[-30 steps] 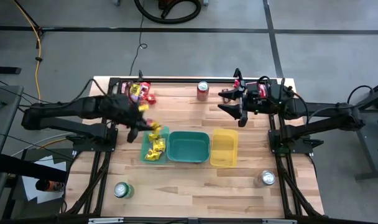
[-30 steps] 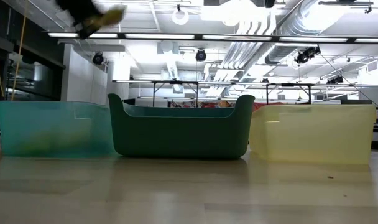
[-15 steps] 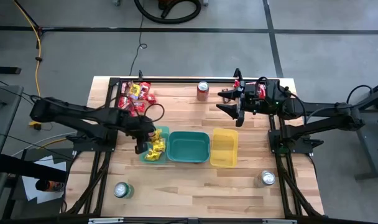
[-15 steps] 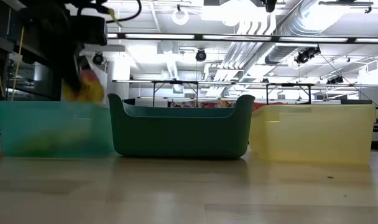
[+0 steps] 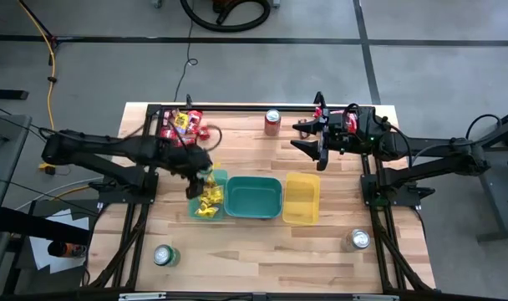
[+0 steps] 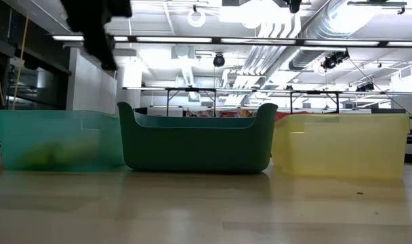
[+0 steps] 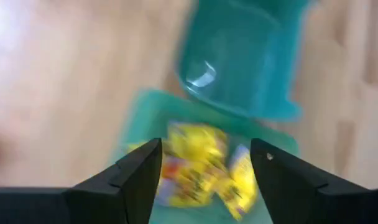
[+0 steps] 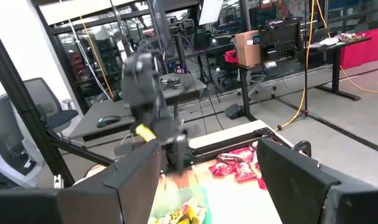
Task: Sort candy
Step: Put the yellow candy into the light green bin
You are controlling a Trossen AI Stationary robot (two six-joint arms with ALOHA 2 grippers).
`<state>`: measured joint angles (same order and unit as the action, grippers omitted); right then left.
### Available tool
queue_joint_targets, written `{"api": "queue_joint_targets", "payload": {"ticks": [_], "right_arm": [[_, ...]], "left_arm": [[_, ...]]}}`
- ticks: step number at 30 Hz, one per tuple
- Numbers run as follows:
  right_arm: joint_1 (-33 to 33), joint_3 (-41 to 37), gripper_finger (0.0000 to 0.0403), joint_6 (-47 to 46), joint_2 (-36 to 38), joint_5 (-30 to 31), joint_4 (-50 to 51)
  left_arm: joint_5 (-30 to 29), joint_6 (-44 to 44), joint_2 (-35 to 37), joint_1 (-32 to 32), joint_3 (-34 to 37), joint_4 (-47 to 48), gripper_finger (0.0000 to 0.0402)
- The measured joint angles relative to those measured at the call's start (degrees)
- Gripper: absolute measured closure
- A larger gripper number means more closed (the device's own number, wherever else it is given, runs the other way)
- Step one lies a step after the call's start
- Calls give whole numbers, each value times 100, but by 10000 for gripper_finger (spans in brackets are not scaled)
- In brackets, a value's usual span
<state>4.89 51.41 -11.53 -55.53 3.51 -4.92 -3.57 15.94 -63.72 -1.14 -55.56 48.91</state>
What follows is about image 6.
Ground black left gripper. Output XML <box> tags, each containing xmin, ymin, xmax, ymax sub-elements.
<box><xmin>59</xmin><ymin>0</ymin><xmax>133</xmax><ymax>71</ymax></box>

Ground yellow candy pack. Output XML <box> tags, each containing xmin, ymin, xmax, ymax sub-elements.
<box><xmin>21</xmin><ymin>144</ymin><xmax>63</xmax><ymax>169</ymax></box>
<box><xmin>62</xmin><ymin>138</ymin><xmax>100</xmax><ymax>167</ymax></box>

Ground yellow translucent bin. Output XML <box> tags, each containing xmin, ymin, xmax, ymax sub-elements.
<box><xmin>272</xmin><ymin>113</ymin><xmax>411</xmax><ymax>180</ymax></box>

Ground black spotlight cluster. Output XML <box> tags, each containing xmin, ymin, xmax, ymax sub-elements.
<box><xmin>321</xmin><ymin>49</ymin><xmax>350</xmax><ymax>70</ymax></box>

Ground light green translucent bin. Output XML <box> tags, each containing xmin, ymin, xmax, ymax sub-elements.
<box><xmin>0</xmin><ymin>108</ymin><xmax>125</xmax><ymax>172</ymax></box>

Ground red white striped object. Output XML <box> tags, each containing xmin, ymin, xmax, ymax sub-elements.
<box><xmin>184</xmin><ymin>109</ymin><xmax>211</xmax><ymax>119</ymax></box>

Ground dark teal plastic bin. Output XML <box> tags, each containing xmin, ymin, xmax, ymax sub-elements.
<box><xmin>117</xmin><ymin>101</ymin><xmax>279</xmax><ymax>174</ymax></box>

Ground silver air duct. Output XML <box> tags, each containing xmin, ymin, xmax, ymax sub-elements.
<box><xmin>289</xmin><ymin>0</ymin><xmax>373</xmax><ymax>70</ymax></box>

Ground ceiling strip light rail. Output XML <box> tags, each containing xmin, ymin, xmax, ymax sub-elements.
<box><xmin>51</xmin><ymin>33</ymin><xmax>412</xmax><ymax>48</ymax></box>

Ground black folding table frame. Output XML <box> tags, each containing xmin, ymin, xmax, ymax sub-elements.
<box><xmin>165</xmin><ymin>87</ymin><xmax>217</xmax><ymax>118</ymax></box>
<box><xmin>289</xmin><ymin>90</ymin><xmax>341</xmax><ymax>115</ymax></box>

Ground white ring ceiling lamp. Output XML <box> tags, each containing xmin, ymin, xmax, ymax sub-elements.
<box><xmin>187</xmin><ymin>9</ymin><xmax>207</xmax><ymax>28</ymax></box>

